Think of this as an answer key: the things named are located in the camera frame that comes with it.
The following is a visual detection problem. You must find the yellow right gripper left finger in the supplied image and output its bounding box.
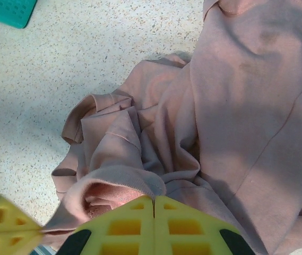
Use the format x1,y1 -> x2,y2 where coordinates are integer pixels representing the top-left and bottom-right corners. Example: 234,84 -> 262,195
57,195 -> 154,255

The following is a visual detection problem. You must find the pink t-shirt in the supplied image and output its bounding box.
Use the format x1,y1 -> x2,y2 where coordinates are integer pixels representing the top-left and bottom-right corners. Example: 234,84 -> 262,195
40,0 -> 302,255

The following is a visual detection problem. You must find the green plastic basket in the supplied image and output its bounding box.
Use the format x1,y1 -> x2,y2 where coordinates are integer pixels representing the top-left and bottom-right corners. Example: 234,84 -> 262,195
0,0 -> 39,29

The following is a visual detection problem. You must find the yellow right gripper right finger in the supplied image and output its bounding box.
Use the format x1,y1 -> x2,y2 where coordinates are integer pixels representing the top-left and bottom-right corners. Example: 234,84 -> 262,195
154,195 -> 256,255

